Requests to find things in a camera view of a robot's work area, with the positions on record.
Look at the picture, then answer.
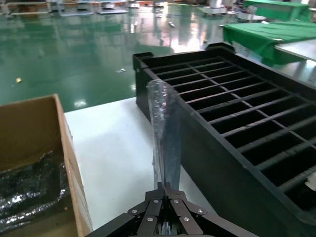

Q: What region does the grey work table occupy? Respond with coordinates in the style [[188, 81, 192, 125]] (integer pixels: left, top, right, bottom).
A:
[[273, 39, 316, 63]]

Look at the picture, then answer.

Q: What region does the brown cardboard box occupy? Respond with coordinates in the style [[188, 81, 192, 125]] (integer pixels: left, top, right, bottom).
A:
[[0, 93, 93, 237]]

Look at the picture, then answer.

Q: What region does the translucent grey antistatic bag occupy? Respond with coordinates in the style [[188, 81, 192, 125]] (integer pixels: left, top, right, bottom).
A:
[[145, 79, 184, 191]]

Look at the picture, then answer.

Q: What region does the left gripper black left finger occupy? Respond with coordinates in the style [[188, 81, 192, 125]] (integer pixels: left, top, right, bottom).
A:
[[126, 182, 166, 236]]

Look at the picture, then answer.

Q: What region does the bagged graphics card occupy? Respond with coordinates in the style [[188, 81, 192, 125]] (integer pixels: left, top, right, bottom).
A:
[[0, 150, 71, 226]]

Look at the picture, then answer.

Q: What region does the black slotted plastic container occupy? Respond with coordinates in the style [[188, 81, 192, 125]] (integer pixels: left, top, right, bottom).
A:
[[131, 42, 316, 237]]

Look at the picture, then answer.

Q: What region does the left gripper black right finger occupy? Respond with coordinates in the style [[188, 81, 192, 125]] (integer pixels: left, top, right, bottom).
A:
[[164, 182, 208, 236]]

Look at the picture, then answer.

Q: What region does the white pedestal machine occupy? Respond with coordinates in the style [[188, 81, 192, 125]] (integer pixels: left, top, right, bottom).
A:
[[200, 0, 227, 16]]

